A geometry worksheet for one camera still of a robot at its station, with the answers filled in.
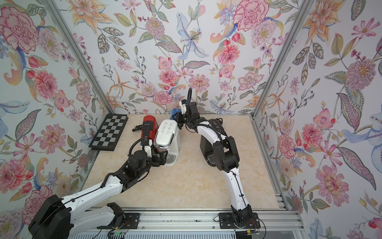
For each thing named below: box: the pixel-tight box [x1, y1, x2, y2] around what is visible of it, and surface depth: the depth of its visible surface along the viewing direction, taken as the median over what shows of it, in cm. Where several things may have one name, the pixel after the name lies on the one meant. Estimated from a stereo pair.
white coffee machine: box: [153, 119, 182, 167], surface depth 83 cm
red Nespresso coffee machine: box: [140, 115, 160, 143], surface depth 91 cm
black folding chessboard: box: [88, 113, 129, 151], surface depth 109 cm
